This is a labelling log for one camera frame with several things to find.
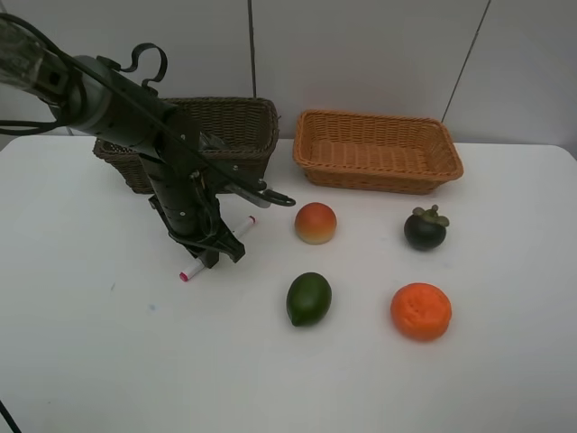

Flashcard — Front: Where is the dark purple mangosteen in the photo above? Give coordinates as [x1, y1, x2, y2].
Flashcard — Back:
[404, 205, 450, 251]

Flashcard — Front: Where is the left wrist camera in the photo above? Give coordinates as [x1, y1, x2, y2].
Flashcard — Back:
[186, 132, 296, 211]

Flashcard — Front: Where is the red-orange peach fruit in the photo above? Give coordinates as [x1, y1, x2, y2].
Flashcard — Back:
[294, 202, 337, 244]

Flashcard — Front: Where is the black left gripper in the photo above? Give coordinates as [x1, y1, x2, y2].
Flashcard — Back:
[140, 155, 245, 269]

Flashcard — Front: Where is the orange wicker basket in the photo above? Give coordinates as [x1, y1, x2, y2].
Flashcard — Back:
[293, 110, 463, 195]

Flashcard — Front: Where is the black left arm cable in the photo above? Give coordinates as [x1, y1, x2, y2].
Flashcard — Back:
[0, 12, 297, 253]

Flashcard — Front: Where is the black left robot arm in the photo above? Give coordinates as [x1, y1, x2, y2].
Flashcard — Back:
[1, 14, 247, 268]

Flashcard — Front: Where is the dark brown wicker basket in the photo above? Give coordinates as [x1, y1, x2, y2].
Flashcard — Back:
[93, 97, 279, 195]

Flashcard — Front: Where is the peeled orange tangerine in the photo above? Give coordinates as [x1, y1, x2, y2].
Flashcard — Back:
[389, 282, 453, 342]

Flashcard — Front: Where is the green lime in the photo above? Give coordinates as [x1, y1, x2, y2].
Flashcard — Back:
[286, 272, 333, 327]

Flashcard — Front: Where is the white pink-tipped marker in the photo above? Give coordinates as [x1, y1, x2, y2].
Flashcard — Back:
[179, 216, 257, 282]

